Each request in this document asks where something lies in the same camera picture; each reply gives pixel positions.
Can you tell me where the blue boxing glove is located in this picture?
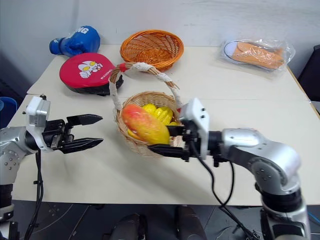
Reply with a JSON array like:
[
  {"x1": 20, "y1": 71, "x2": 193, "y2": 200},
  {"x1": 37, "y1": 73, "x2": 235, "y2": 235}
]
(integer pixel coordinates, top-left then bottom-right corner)
[{"x1": 48, "y1": 24, "x2": 101, "y2": 57}]

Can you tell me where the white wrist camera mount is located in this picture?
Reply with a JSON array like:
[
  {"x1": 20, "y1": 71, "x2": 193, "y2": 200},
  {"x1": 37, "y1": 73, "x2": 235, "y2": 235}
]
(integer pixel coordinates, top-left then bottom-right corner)
[
  {"x1": 24, "y1": 94, "x2": 51, "y2": 152},
  {"x1": 178, "y1": 97, "x2": 211, "y2": 161}
]

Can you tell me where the blue round container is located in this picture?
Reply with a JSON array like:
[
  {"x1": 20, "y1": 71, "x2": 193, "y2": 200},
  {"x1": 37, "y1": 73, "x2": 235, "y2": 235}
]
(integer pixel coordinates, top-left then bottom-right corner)
[{"x1": 0, "y1": 96, "x2": 18, "y2": 131}]

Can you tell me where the wicker basket with handle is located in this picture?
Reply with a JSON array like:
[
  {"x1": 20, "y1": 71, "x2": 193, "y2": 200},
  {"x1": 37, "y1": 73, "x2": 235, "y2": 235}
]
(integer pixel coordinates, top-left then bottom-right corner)
[{"x1": 108, "y1": 62, "x2": 187, "y2": 159}]

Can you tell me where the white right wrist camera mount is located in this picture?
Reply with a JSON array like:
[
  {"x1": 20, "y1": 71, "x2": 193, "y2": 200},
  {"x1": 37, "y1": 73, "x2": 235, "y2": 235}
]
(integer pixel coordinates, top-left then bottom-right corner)
[{"x1": 178, "y1": 97, "x2": 211, "y2": 161}]

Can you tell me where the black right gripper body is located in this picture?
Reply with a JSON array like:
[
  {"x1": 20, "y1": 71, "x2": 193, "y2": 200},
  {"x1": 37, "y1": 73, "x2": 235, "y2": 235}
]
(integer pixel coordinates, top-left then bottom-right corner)
[{"x1": 179, "y1": 119, "x2": 201, "y2": 164}]

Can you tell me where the red yellow mango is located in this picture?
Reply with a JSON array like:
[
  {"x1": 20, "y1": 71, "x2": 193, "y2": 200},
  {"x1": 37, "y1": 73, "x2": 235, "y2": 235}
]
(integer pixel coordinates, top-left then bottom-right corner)
[{"x1": 121, "y1": 103, "x2": 172, "y2": 146}]

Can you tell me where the orange shoe in plastic bag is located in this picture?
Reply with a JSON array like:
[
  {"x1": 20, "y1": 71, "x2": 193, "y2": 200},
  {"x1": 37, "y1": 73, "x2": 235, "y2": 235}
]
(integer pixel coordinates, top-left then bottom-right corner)
[{"x1": 219, "y1": 38, "x2": 296, "y2": 81}]

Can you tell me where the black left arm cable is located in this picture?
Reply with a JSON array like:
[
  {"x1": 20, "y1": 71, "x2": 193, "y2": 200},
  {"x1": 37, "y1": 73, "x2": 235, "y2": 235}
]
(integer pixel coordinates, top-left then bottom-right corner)
[{"x1": 24, "y1": 149, "x2": 45, "y2": 240}]

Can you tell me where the black chair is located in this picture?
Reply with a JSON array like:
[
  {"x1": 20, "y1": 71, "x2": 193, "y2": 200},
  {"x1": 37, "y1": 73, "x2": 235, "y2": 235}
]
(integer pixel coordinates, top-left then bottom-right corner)
[{"x1": 296, "y1": 44, "x2": 320, "y2": 104}]

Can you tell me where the smooth yellow fruit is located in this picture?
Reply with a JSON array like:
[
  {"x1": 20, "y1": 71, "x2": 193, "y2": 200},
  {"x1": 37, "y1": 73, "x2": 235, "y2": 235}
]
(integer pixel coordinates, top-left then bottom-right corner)
[{"x1": 127, "y1": 128, "x2": 142, "y2": 141}]

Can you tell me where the red boxing focus pad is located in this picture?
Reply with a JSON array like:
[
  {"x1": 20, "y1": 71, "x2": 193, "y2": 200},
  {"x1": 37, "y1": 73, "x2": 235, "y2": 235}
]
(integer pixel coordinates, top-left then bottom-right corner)
[{"x1": 58, "y1": 52, "x2": 125, "y2": 97}]

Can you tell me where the yellow ribbed fruit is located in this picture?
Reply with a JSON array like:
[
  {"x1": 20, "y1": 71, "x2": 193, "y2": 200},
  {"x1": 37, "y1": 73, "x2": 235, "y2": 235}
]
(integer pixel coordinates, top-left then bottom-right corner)
[{"x1": 142, "y1": 103, "x2": 174, "y2": 125}]

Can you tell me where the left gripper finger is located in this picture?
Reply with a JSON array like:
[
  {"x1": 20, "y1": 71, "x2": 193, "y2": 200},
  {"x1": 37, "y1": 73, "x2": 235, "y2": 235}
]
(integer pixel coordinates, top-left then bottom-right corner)
[
  {"x1": 65, "y1": 113, "x2": 104, "y2": 129},
  {"x1": 59, "y1": 137, "x2": 104, "y2": 155}
]

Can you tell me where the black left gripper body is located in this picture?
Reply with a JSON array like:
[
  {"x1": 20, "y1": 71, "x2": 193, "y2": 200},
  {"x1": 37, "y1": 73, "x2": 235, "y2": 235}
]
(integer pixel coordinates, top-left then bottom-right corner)
[{"x1": 41, "y1": 118, "x2": 76, "y2": 153}]

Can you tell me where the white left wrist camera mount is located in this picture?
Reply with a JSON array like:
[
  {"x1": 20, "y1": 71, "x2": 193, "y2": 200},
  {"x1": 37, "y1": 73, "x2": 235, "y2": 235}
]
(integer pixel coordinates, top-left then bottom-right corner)
[{"x1": 24, "y1": 94, "x2": 51, "y2": 152}]

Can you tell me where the orange canvas shoe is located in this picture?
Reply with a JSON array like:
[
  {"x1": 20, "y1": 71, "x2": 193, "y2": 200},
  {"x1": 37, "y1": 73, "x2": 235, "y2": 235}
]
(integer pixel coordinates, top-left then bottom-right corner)
[{"x1": 223, "y1": 40, "x2": 286, "y2": 71}]

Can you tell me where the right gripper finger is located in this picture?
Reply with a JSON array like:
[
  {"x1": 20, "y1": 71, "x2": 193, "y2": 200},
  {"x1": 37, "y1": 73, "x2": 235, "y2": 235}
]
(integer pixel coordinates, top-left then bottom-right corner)
[
  {"x1": 165, "y1": 125, "x2": 186, "y2": 137},
  {"x1": 147, "y1": 144, "x2": 188, "y2": 161}
]

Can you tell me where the orange woven round basket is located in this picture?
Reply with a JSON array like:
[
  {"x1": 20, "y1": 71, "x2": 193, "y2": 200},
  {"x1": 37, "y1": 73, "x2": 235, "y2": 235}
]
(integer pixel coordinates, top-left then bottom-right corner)
[{"x1": 119, "y1": 29, "x2": 185, "y2": 73}]

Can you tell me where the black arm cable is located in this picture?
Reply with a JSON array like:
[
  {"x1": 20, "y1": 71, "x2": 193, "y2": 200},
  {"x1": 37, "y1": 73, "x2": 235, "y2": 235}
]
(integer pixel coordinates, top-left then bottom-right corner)
[
  {"x1": 188, "y1": 139, "x2": 261, "y2": 240},
  {"x1": 24, "y1": 149, "x2": 45, "y2": 240}
]

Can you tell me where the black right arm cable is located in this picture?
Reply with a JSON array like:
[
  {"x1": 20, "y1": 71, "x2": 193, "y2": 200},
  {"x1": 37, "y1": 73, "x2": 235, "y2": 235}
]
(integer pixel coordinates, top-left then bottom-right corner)
[{"x1": 188, "y1": 139, "x2": 261, "y2": 240}]

